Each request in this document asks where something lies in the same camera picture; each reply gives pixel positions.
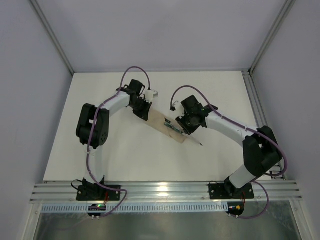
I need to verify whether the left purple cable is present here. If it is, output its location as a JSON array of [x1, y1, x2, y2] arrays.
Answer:
[[85, 66, 129, 218]]

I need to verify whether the right aluminium side rail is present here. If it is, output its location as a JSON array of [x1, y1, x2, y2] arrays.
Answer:
[[241, 70, 286, 180]]

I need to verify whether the purple cable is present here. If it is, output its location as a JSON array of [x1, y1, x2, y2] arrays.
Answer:
[[170, 85, 288, 220], [85, 66, 129, 218]]

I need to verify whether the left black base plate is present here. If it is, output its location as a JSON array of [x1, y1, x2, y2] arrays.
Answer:
[[76, 184, 121, 201]]

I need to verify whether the fork with green handle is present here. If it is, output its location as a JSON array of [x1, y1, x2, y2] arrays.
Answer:
[[164, 118, 183, 135]]

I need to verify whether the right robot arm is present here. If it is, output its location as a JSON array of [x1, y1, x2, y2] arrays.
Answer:
[[170, 95, 283, 199]]

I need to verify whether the left aluminium frame post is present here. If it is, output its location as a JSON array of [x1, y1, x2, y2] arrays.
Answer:
[[29, 0, 75, 76]]

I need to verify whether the aluminium frame post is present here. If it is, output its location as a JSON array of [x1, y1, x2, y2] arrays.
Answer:
[[248, 0, 296, 75], [29, 0, 75, 76]]

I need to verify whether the knife with green handle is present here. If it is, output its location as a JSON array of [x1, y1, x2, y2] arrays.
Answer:
[[165, 118, 203, 146]]

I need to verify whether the right aluminium frame post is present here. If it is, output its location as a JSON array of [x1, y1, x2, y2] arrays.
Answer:
[[248, 0, 296, 75]]

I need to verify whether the controller board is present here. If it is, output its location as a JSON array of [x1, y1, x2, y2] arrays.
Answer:
[[87, 203, 106, 219], [226, 202, 245, 217]]

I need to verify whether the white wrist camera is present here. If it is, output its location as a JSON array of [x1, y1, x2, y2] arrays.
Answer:
[[170, 101, 180, 112], [144, 89, 159, 103]]

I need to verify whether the beige cloth napkin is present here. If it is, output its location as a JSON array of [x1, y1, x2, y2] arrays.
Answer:
[[145, 108, 187, 144]]

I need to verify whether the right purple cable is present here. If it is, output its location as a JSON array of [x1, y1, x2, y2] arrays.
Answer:
[[170, 85, 288, 220]]

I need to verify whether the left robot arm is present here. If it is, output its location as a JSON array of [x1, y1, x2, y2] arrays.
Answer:
[[76, 79, 159, 195]]

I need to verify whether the right controller board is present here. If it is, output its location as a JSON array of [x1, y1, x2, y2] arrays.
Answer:
[[226, 202, 245, 217]]

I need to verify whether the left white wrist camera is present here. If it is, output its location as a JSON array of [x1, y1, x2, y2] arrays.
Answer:
[[144, 89, 159, 103]]

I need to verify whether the slotted cable duct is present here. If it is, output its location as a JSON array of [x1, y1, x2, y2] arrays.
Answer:
[[40, 202, 228, 214]]

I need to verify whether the front aluminium rail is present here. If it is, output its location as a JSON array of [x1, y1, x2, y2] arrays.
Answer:
[[30, 180, 303, 203]]

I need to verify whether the left controller board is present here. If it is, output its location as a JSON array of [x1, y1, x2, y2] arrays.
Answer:
[[87, 203, 106, 219]]

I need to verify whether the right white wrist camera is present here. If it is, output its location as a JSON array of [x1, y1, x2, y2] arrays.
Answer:
[[170, 101, 180, 112]]

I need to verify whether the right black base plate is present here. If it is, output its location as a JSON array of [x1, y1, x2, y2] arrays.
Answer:
[[208, 182, 255, 200]]

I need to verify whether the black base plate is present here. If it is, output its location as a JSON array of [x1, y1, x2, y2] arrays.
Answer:
[[76, 184, 121, 201], [208, 182, 255, 200]]

